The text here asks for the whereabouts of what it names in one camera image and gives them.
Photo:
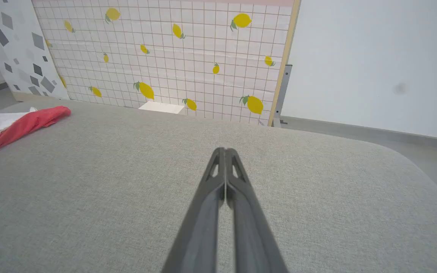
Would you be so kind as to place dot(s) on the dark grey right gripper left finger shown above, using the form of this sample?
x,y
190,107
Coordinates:
x,y
199,227

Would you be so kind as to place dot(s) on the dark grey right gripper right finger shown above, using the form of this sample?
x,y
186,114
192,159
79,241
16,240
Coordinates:
x,y
252,235

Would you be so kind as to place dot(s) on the red Bulls 23 jersey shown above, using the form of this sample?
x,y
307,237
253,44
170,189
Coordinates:
x,y
25,125

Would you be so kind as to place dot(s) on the grey fabric sofa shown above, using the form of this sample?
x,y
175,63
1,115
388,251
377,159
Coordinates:
x,y
89,197

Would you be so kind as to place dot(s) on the white box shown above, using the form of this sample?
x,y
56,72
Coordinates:
x,y
161,107

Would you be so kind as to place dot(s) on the lemon print tile panel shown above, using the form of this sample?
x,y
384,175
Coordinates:
x,y
165,57

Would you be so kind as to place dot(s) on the white grey terrazzo panel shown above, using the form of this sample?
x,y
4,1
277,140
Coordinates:
x,y
13,38

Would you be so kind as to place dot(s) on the grey metal bracket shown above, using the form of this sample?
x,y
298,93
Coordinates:
x,y
283,91

